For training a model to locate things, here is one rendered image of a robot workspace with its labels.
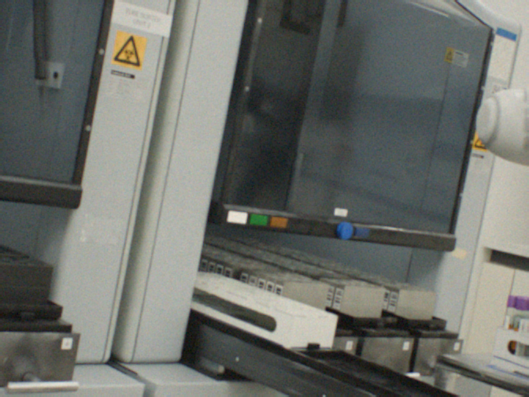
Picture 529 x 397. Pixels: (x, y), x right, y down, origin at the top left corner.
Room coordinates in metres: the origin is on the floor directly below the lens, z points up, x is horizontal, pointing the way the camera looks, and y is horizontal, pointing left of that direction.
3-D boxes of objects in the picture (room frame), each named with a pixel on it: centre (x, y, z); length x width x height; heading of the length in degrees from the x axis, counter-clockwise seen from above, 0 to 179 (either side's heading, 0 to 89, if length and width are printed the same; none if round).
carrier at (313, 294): (1.71, -0.09, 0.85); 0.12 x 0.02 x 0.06; 133
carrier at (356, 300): (1.81, -0.21, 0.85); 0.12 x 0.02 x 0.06; 132
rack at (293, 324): (1.58, -0.01, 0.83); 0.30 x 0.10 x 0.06; 43
